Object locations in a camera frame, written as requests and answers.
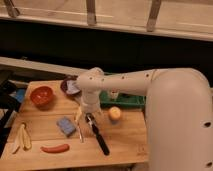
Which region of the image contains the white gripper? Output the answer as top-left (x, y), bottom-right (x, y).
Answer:
top-left (74, 94), bottom-right (100, 123)

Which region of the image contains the black handled dish brush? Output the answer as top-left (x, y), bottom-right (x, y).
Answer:
top-left (85, 113), bottom-right (110, 155)

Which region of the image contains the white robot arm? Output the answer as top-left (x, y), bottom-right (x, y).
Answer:
top-left (77, 68), bottom-right (213, 171)

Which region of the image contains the red bowl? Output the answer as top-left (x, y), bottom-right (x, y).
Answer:
top-left (30, 86), bottom-right (54, 107)

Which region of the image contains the metal fork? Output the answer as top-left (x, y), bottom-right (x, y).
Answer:
top-left (75, 119), bottom-right (84, 143)

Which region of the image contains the blue sponge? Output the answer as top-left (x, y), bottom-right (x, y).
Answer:
top-left (56, 117), bottom-right (76, 137)

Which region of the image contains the wooden cutting board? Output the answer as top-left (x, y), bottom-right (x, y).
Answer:
top-left (0, 80), bottom-right (148, 171)

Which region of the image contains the red sausage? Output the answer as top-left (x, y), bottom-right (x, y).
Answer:
top-left (40, 144), bottom-right (70, 153)

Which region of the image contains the yellow apple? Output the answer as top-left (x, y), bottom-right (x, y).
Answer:
top-left (108, 106), bottom-right (122, 121)

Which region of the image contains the white cup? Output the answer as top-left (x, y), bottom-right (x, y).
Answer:
top-left (110, 91), bottom-right (119, 100)

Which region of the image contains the green plastic tray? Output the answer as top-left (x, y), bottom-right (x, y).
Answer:
top-left (100, 91), bottom-right (146, 108)

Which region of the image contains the blue object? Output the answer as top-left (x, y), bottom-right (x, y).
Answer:
top-left (15, 88), bottom-right (26, 103)

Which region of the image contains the black chair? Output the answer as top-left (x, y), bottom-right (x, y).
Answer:
top-left (0, 70), bottom-right (21, 156)

